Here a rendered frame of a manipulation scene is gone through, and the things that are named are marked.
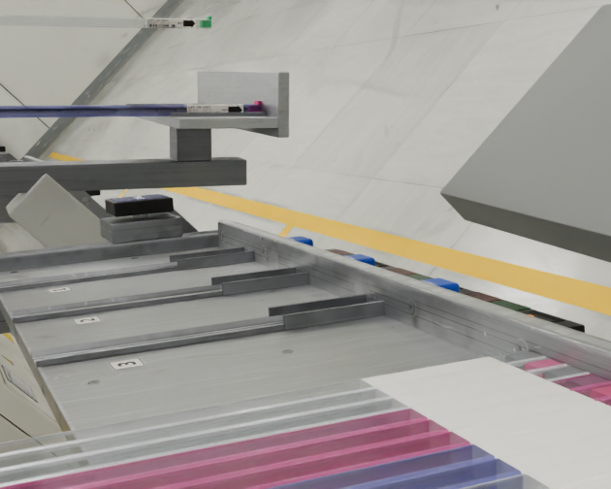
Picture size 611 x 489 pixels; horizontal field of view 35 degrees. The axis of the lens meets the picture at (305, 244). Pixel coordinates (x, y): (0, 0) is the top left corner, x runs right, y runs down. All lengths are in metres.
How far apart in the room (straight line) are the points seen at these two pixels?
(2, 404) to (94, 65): 6.83
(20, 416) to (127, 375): 1.18
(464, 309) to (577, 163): 0.33
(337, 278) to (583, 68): 0.38
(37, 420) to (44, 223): 0.61
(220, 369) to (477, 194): 0.43
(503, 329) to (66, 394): 0.20
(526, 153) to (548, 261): 1.02
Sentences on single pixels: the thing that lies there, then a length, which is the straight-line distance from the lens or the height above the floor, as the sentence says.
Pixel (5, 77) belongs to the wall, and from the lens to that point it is 8.25.
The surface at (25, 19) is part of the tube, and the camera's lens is 1.21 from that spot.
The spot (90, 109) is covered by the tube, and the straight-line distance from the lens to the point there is 1.00.
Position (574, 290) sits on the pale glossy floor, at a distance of 1.75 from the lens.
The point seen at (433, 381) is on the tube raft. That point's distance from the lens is 0.39.
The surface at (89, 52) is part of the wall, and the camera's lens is 8.35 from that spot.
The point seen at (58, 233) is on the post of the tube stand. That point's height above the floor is 0.78.
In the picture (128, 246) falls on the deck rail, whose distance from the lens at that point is 0.82.
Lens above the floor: 0.97
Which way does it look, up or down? 21 degrees down
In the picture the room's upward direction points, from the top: 46 degrees counter-clockwise
